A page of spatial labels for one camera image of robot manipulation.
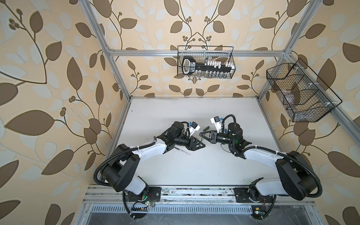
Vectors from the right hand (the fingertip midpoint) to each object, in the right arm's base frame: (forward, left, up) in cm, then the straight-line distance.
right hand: (200, 136), depth 78 cm
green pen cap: (+16, -8, -17) cm, 24 cm away
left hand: (-4, -2, -2) cm, 5 cm away
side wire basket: (+10, -56, +15) cm, 59 cm away
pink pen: (-2, +10, -16) cm, 19 cm away
